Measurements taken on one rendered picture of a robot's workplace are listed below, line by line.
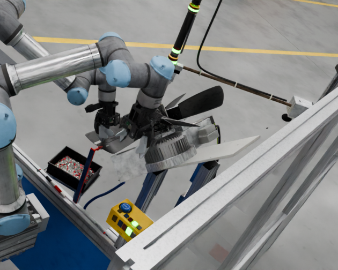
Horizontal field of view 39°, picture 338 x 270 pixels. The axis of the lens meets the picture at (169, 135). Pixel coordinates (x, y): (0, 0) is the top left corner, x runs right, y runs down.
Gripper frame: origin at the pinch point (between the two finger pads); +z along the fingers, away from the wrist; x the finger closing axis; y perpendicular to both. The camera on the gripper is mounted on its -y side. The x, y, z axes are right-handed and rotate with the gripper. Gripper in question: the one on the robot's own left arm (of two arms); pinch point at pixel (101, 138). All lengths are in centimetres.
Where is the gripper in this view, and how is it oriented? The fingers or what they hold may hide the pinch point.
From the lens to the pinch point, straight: 212.8
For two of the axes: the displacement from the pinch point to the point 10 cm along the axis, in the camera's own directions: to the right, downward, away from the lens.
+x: 5.8, -3.1, 7.5
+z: -1.1, 8.9, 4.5
